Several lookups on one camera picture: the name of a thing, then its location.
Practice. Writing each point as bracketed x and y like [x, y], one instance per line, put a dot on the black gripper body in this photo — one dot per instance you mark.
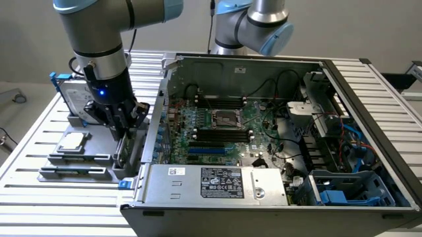
[110, 89]

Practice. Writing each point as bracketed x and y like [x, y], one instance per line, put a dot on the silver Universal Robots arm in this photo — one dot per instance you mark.
[96, 37]

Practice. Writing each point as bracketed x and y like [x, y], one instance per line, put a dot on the silver hard disk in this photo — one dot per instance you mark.
[74, 96]

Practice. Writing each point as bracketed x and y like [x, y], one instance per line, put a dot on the grey parts rack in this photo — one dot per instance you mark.
[96, 145]

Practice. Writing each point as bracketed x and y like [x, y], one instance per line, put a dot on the silver CPU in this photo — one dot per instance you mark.
[74, 140]

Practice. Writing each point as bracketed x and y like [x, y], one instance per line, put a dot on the blue disk carrier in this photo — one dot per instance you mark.
[57, 79]

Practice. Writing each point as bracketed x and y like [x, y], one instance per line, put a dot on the black expansion slot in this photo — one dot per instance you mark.
[209, 160]
[208, 145]

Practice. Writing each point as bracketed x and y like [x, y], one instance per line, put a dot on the black RAM slot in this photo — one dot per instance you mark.
[225, 133]
[221, 102]
[221, 106]
[221, 96]
[225, 130]
[225, 140]
[221, 99]
[225, 137]

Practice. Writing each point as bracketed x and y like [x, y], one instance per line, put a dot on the grey caster wheel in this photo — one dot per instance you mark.
[19, 97]

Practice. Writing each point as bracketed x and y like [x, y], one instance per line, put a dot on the blue expansion slot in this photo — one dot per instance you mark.
[208, 150]

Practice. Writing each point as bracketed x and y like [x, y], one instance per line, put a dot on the CPU socket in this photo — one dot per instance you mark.
[226, 118]

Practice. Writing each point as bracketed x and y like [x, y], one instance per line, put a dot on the blue case latch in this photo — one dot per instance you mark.
[125, 184]

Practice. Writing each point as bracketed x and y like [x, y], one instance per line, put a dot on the silver power supply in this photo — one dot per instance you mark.
[185, 187]

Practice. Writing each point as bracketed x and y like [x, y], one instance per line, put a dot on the round coin battery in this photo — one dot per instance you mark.
[262, 106]

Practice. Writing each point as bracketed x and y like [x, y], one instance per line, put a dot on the black power supply label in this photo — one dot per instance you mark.
[222, 182]

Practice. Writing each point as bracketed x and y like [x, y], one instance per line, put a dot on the green motherboard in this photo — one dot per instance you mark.
[261, 138]

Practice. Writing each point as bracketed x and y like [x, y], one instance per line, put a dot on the silver chipset heatsink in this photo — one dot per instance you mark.
[246, 163]

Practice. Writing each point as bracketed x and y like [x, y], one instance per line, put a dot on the grey metal drive cage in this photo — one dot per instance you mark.
[317, 84]

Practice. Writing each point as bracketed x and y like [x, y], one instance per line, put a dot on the open black PC case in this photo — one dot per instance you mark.
[250, 219]

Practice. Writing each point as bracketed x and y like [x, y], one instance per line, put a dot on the blue disk bay clip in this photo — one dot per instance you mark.
[333, 197]

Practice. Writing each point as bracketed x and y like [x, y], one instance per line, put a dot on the black table corner cap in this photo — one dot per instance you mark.
[367, 61]

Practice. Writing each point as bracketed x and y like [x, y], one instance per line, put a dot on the black bracket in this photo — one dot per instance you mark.
[397, 81]

